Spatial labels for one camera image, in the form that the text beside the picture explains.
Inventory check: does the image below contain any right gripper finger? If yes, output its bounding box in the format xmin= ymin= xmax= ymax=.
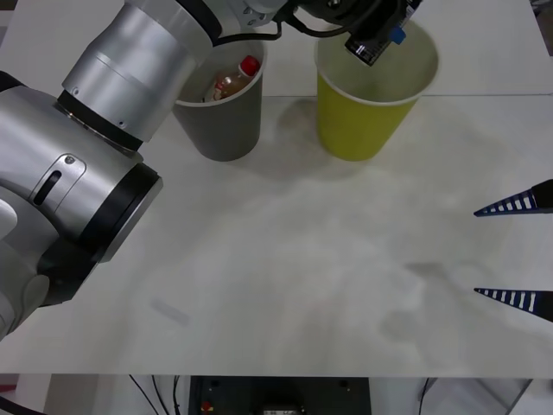
xmin=473 ymin=178 xmax=553 ymax=218
xmin=474 ymin=286 xmax=553 ymax=323

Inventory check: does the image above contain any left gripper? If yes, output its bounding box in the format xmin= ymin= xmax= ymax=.
xmin=296 ymin=0 xmax=423 ymax=46

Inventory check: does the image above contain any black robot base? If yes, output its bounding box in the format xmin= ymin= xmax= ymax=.
xmin=189 ymin=375 xmax=371 ymax=415

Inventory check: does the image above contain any yellow-green plastic waste bin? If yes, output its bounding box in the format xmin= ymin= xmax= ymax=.
xmin=315 ymin=19 xmax=441 ymax=163

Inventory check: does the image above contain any plastic bottle with red cap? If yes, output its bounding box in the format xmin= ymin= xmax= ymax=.
xmin=201 ymin=54 xmax=263 ymax=104

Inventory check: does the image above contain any grey plastic waste bin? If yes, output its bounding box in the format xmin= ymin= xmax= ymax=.
xmin=172 ymin=38 xmax=265 ymax=163

